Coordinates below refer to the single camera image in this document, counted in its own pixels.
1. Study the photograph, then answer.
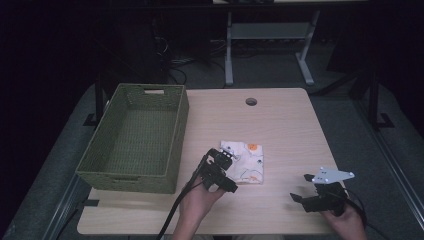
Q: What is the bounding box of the green woven basket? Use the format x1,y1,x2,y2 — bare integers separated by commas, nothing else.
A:
75,83,190,195

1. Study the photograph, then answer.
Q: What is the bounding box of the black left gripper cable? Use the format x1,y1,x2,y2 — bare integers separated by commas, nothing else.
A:
155,155,210,240

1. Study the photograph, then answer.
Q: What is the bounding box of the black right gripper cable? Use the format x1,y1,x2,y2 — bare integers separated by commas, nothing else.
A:
344,189,388,240

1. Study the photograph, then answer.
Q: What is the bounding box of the white metal table frame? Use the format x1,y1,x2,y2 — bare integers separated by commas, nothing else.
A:
224,9,322,87

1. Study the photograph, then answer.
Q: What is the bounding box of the bundle of floor cables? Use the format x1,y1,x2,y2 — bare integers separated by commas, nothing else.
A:
151,34,228,86

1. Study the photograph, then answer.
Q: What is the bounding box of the black metal stand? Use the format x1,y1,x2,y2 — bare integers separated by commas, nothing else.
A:
365,71,396,130
83,74,108,128

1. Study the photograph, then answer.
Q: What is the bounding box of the metal floor rail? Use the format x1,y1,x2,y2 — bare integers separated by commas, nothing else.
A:
352,98,424,232
41,173,83,240

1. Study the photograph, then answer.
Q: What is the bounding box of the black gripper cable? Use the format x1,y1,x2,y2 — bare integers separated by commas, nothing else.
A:
344,189,388,240
155,155,210,240

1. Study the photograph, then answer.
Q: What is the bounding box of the person's right hand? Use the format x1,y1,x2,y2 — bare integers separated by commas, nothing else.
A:
320,202,368,240

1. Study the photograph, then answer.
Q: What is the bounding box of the white printed cloth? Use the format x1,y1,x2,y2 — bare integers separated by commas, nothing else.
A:
219,140,265,185

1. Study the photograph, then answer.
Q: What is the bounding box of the person's left hand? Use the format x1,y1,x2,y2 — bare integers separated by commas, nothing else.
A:
179,175,228,232

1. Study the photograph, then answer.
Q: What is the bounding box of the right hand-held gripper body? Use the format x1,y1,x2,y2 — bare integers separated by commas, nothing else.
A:
301,166,356,218

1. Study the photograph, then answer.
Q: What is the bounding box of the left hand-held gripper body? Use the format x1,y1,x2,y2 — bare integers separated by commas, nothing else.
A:
198,159,239,194

